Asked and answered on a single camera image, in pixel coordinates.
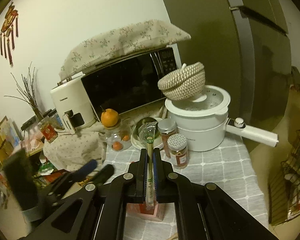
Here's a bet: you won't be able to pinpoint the pink perforated utensil holder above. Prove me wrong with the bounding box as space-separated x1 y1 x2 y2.
127 203 166 222

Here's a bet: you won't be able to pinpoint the labelled dried fruit jar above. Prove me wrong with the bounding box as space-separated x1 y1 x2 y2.
167 133 189 168

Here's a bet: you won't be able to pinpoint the clear glass jar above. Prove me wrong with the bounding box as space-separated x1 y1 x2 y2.
106 125 132 152

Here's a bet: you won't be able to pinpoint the red labelled glass jar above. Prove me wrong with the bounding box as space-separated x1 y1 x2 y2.
38 116 58 143

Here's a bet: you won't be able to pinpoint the floral draped cloth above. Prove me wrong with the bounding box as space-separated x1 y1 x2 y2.
43 122 107 172

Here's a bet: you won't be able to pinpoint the white stacked bowls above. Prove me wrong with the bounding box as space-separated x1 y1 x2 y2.
132 117 163 150

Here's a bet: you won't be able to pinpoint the red spice jar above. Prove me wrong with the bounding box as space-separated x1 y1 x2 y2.
158 118 177 158

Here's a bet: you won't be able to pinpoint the grey checked tablecloth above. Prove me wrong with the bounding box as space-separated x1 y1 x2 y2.
103 132 269 240

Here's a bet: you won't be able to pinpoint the white electric cooking pot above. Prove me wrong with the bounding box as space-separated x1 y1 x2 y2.
165 85 279 152

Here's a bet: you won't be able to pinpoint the large orange fruit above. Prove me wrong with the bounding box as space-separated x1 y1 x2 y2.
101 108 119 127

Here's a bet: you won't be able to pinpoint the dried twig bouquet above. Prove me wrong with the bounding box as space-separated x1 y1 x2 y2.
4 63 43 121

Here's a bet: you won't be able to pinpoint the white air fryer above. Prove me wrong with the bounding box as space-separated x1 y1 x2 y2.
50 76 96 134

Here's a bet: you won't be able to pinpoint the black microwave oven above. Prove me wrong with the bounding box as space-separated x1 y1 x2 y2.
82 47 177 119

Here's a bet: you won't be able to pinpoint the red hanging ornament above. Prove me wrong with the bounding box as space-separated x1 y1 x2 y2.
0 2 19 68

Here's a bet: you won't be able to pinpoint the floral cloth cover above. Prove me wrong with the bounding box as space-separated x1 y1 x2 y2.
59 20 191 81

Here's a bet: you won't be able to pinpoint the grey refrigerator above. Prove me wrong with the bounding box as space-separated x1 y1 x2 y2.
154 0 293 153

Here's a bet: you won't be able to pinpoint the woven rope basket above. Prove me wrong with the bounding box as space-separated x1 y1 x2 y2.
158 62 205 101

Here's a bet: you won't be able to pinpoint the black wire rack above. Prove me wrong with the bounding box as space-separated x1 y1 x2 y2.
268 129 300 226

